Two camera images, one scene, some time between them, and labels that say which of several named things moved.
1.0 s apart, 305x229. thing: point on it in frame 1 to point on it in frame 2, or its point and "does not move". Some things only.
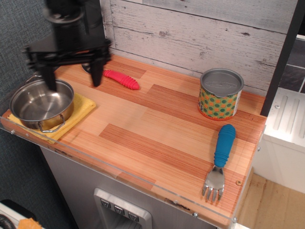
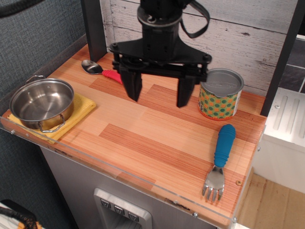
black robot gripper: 76,41 to 160,51
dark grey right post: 296,21 does not move
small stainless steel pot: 35,106 does not move
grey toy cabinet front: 79,180 does not move
